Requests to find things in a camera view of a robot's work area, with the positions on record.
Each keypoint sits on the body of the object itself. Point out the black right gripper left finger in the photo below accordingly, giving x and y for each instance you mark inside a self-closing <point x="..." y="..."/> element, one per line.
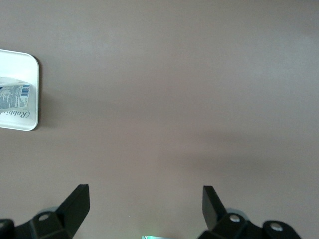
<point x="72" y="211"/>

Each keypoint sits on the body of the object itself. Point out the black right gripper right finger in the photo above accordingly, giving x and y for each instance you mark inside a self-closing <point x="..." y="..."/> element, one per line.
<point x="211" y="211"/>

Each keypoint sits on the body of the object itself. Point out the blue and white milk carton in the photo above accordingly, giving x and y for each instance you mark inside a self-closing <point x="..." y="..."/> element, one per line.
<point x="12" y="97"/>

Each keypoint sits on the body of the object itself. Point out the white tray with rabbit print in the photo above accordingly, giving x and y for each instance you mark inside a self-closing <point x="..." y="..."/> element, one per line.
<point x="22" y="64"/>

